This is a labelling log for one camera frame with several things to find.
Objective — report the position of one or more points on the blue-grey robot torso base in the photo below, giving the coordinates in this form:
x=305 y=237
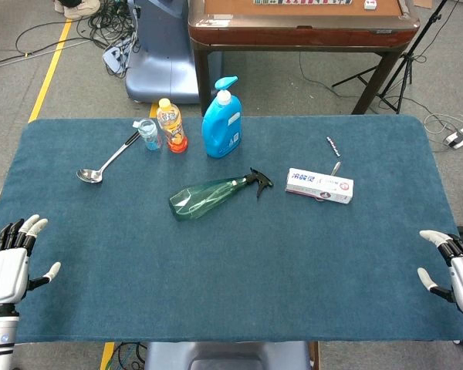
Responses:
x=227 y=356

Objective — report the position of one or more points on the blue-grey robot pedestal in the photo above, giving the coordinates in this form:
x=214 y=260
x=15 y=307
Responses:
x=162 y=58

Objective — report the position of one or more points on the black tripod stand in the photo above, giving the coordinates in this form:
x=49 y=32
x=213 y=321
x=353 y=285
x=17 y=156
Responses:
x=407 y=61

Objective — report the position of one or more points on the blue table cloth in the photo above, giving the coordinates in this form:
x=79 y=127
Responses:
x=254 y=270

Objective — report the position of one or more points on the beige shoes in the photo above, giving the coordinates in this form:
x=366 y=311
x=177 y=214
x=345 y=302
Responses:
x=79 y=7

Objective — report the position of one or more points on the white toothpaste box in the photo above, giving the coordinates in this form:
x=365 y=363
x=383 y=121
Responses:
x=320 y=186

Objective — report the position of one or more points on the green transparent spray bottle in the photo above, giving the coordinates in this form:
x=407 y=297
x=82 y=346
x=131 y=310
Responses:
x=200 y=196

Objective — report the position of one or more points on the brown mahjong table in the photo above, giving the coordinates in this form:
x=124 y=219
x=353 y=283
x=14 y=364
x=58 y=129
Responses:
x=301 y=34

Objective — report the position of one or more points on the brown wooden panel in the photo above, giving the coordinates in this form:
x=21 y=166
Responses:
x=313 y=356

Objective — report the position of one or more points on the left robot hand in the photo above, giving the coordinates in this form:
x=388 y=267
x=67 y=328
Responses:
x=5 y=271

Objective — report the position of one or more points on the row of mahjong tiles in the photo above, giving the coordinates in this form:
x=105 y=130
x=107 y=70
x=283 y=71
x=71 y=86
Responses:
x=301 y=2

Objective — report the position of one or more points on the small white red box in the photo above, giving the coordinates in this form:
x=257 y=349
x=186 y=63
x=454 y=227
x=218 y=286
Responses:
x=370 y=4

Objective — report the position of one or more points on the orange juice bottle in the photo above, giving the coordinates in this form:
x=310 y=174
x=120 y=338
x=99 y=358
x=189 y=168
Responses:
x=172 y=127

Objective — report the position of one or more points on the thin patterned pen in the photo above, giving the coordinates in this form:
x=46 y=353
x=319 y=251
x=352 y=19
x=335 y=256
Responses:
x=333 y=146

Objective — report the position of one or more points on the blue detergent pump bottle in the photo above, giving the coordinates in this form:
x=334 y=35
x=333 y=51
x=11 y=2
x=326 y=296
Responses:
x=220 y=127

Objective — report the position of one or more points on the metal soup ladle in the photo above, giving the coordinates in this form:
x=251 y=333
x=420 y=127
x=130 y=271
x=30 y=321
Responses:
x=88 y=176

